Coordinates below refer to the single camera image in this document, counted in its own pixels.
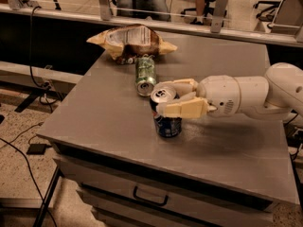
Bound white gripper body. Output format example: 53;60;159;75
197;76;241;117

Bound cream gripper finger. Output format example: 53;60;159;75
153;79;198;97
156;97;209;118

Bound blue pepsi can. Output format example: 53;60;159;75
150;86;182;138

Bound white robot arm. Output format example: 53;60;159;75
151;62;303;120

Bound green soda can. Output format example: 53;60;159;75
135;57;156;96

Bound grey drawer cabinet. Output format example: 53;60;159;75
39;33;300;227

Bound crumpled chip bag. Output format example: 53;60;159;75
87;24;177;64

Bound black office chair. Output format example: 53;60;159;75
253;0;280;22

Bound seated person in jeans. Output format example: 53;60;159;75
116;0;170;22

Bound person bare legs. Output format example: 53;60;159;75
189;0;233;26

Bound black power adapter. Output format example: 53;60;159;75
27;144;47;155

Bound metal railing post right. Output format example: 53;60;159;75
210;0;228;33

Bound metal railing post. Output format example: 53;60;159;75
98;0;113;21
210;0;228;33

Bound black drawer handle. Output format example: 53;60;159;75
133;186;169;207

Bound metal railing post left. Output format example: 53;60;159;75
98;0;113;21

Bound black hanging cable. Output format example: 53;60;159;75
28;5;61;106

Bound black floor cable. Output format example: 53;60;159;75
0;137;59;227

